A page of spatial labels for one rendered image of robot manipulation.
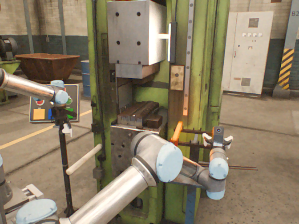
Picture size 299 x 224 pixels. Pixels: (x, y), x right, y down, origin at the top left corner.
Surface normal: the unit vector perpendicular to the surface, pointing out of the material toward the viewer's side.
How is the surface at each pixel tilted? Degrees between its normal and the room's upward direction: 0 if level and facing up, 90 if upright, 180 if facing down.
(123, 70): 90
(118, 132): 90
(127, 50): 90
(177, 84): 90
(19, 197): 0
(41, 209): 8
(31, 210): 8
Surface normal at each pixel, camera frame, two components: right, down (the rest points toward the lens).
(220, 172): -0.24, 0.29
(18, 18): 0.89, 0.13
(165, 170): 0.69, 0.15
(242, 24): -0.44, 0.27
